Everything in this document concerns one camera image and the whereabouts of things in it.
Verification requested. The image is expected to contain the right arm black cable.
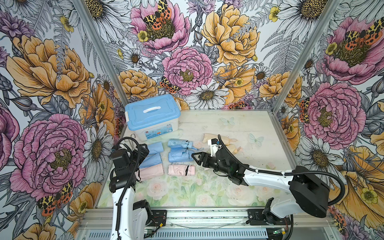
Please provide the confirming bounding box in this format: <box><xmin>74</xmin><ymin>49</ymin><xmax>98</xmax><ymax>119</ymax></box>
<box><xmin>217</xmin><ymin>134</ymin><xmax>346</xmax><ymax>240</ymax></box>

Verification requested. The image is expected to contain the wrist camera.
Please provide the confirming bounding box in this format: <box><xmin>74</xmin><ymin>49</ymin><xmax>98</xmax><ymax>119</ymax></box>
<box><xmin>111</xmin><ymin>149</ymin><xmax>130</xmax><ymax>177</ymax></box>
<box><xmin>208</xmin><ymin>139</ymin><xmax>221</xmax><ymax>158</ymax></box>

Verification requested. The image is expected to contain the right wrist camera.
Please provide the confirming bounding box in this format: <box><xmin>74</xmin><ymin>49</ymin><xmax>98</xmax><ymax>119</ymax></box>
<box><xmin>208</xmin><ymin>139</ymin><xmax>221</xmax><ymax>158</ymax></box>

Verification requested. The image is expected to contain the beige umbrella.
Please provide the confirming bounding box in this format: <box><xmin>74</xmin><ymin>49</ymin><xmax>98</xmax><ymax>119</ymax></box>
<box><xmin>202</xmin><ymin>133</ymin><xmax>238</xmax><ymax>145</ymax></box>
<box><xmin>226</xmin><ymin>145</ymin><xmax>243</xmax><ymax>154</ymax></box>

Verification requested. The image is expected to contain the blue umbrella sleeve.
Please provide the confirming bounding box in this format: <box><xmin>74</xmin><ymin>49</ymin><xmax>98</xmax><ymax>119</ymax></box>
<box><xmin>139</xmin><ymin>153</ymin><xmax>162</xmax><ymax>169</ymax></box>
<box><xmin>148</xmin><ymin>142</ymin><xmax>164</xmax><ymax>155</ymax></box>

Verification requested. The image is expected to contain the blue lidded plastic storage box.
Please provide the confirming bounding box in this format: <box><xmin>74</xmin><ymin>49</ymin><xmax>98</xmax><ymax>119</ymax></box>
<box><xmin>125</xmin><ymin>94</ymin><xmax>181</xmax><ymax>141</ymax></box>

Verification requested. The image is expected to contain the blue umbrella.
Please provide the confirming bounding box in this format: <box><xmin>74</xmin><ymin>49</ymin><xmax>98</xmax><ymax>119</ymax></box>
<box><xmin>168</xmin><ymin>149</ymin><xmax>194</xmax><ymax>163</ymax></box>
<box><xmin>168</xmin><ymin>139</ymin><xmax>197</xmax><ymax>150</ymax></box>

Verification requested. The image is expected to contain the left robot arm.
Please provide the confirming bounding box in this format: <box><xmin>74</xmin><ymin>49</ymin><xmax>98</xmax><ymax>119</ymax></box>
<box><xmin>109</xmin><ymin>144</ymin><xmax>153</xmax><ymax>240</ymax></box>

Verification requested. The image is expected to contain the pink umbrella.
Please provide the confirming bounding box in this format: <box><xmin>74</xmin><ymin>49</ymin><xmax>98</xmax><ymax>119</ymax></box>
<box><xmin>168</xmin><ymin>164</ymin><xmax>196</xmax><ymax>176</ymax></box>

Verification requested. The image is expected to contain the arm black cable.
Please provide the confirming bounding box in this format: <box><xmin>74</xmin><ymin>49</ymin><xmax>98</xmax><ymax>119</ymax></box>
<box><xmin>217</xmin><ymin>134</ymin><xmax>346</xmax><ymax>240</ymax></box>
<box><xmin>112</xmin><ymin>136</ymin><xmax>142</xmax><ymax>232</ymax></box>

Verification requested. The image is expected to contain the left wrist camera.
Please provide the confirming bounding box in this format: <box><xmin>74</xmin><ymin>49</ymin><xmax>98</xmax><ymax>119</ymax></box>
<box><xmin>111</xmin><ymin>149</ymin><xmax>130</xmax><ymax>177</ymax></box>

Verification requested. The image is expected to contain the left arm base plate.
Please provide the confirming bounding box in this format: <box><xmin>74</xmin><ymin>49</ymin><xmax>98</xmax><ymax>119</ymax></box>
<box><xmin>147</xmin><ymin>210</ymin><xmax>168</xmax><ymax>227</ymax></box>

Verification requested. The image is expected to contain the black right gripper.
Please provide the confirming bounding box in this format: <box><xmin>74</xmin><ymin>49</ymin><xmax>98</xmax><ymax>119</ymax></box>
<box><xmin>191</xmin><ymin>152</ymin><xmax>230</xmax><ymax>176</ymax></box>

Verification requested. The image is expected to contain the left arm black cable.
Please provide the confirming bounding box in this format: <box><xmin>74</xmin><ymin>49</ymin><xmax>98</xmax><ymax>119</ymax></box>
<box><xmin>112</xmin><ymin>136</ymin><xmax>142</xmax><ymax>232</ymax></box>

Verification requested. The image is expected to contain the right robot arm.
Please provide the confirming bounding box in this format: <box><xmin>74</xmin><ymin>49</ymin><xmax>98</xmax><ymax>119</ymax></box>
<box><xmin>192</xmin><ymin>149</ymin><xmax>330</xmax><ymax>225</ymax></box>

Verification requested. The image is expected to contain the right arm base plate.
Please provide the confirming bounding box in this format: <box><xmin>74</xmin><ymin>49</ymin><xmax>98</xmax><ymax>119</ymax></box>
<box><xmin>246</xmin><ymin>209</ymin><xmax>291</xmax><ymax>226</ymax></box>

